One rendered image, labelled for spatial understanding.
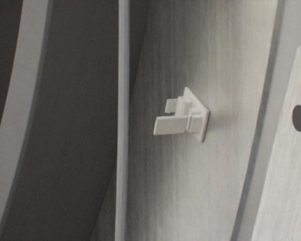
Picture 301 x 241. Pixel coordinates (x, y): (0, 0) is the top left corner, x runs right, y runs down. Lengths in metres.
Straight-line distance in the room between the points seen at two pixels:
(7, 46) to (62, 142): 0.86
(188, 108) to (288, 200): 0.10
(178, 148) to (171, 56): 0.04
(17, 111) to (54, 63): 0.04
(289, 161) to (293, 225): 0.02
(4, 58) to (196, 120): 0.93
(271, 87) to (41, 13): 0.13
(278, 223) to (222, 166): 0.07
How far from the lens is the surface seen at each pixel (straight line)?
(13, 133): 1.01
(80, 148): 1.02
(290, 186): 0.87
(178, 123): 0.94
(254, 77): 0.91
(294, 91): 0.86
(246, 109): 0.91
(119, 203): 0.96
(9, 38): 1.87
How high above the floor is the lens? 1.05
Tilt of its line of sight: 5 degrees down
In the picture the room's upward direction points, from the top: 1 degrees counter-clockwise
